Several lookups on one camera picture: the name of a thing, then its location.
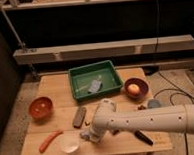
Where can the orange-red plastic bowl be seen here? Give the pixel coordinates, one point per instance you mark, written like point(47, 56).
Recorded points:
point(41, 108)

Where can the grey diagonal metal pole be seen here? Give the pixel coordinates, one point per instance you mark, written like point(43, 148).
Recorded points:
point(20, 44)

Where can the grey scoop in tray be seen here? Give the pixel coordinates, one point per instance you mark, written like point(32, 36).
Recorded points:
point(95, 85)

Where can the light metal rail beam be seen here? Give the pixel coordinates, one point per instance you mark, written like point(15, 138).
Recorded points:
point(105, 49)

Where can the white cup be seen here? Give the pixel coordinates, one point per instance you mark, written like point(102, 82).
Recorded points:
point(69, 144)

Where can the small blue cup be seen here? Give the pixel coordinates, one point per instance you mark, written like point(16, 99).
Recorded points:
point(152, 103)

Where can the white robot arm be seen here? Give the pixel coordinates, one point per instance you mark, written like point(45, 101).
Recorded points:
point(175, 119)

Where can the yellow-orange round fruit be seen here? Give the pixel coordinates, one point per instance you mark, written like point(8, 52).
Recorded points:
point(133, 89)

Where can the grey-blue towel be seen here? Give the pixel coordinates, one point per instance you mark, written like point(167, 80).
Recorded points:
point(85, 134)

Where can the dark red bowl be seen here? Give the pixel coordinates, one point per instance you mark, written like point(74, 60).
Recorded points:
point(143, 87)

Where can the green plastic tray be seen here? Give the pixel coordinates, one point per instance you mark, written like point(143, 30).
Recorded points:
point(81, 78)

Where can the orange carrot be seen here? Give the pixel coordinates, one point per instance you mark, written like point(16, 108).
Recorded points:
point(45, 144)

